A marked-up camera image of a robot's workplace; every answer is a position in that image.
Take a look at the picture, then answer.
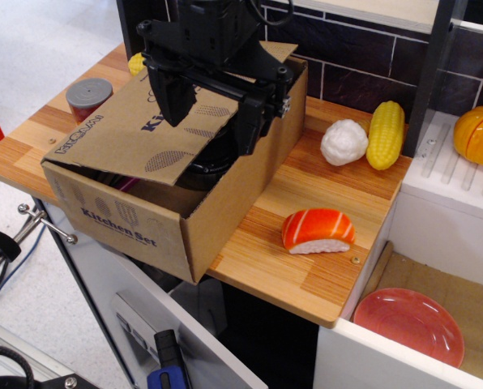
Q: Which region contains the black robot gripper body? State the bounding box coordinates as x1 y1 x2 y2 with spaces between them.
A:
137 1 293 117

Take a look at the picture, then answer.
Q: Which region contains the orange pumpkin toy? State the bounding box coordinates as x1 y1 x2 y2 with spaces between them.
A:
453 106 483 165

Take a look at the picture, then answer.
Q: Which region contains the white cabinet door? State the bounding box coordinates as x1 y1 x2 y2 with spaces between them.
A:
44 203 266 388

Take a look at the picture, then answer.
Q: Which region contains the small yellow corn toy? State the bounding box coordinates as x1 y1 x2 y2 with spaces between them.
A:
128 53 145 76

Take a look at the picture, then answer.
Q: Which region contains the pink plastic plate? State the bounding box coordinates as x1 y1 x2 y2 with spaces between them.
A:
353 288 465 368

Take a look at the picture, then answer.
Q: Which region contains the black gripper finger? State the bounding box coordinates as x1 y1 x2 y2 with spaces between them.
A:
234 94 275 156
147 65 196 126

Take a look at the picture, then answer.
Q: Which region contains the white toy dish drainer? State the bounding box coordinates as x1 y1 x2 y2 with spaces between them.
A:
401 112 483 219

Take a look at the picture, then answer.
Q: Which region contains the brown cardboard kitchen set box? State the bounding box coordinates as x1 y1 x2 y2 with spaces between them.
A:
41 42 308 283

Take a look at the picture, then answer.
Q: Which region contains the black metal clamp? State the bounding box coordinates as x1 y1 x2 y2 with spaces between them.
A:
0 203 78 265

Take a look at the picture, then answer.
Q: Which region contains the large yellow corn cob toy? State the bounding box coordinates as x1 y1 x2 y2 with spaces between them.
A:
366 100 404 170

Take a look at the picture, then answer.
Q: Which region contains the black cable loop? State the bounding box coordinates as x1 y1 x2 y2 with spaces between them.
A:
0 344 36 389

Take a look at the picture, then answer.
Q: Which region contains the grey lidded red can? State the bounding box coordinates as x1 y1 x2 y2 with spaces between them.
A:
66 78 113 124

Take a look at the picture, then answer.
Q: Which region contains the blue cable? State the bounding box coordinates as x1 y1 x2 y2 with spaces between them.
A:
0 224 47 316

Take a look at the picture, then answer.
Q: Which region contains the black pot inside box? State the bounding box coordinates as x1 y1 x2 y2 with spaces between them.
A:
177 114 239 191

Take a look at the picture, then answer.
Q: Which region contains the salmon nigiri sushi toy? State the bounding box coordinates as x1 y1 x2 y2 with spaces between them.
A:
281 208 356 254

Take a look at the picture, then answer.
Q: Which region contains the white cauliflower toy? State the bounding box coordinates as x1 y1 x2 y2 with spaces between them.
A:
320 119 369 166

